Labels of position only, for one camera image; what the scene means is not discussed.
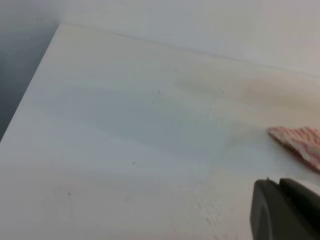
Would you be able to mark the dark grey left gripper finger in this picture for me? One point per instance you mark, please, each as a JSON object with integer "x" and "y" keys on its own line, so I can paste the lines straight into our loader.
{"x": 286, "y": 210}

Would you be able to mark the pink white striped rag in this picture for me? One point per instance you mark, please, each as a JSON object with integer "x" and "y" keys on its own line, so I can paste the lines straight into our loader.
{"x": 304, "y": 141}

